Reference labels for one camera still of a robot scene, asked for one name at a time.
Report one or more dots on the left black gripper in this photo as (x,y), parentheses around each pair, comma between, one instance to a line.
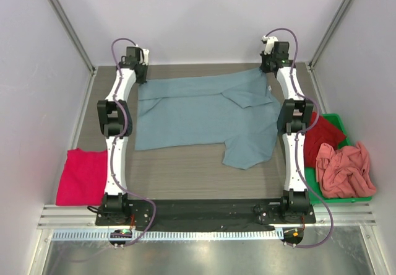
(143,80)

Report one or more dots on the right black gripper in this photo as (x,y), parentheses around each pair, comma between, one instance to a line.
(266,65)

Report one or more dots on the blue-grey t shirt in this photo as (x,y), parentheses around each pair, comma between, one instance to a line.
(235,109)

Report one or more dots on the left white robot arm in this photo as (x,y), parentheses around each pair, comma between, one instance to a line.
(116,126)

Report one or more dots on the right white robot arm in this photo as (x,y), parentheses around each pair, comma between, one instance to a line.
(294,206)

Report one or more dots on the green plastic tray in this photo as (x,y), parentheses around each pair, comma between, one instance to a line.
(310,173)

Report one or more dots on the dark red t shirt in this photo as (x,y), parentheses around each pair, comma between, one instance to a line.
(322,132)

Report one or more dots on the folded magenta t shirt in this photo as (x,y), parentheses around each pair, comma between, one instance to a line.
(83,178)

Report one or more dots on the salmon pink t shirt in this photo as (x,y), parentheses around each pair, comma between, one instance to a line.
(344,173)

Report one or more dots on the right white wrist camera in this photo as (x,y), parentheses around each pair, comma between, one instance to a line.
(269,42)

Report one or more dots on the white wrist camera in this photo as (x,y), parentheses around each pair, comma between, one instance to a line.
(144,59)
(269,42)

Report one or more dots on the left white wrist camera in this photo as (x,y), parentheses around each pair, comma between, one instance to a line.
(144,59)

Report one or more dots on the right aluminium frame post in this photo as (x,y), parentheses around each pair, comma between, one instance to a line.
(329,33)

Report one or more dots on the aluminium frame post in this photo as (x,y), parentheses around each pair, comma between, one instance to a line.
(329,33)
(68,28)

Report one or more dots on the left aluminium frame post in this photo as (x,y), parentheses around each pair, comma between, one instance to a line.
(68,28)

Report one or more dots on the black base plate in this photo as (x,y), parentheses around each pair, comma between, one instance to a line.
(202,215)

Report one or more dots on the white slotted cable duct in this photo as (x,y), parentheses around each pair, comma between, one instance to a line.
(113,235)

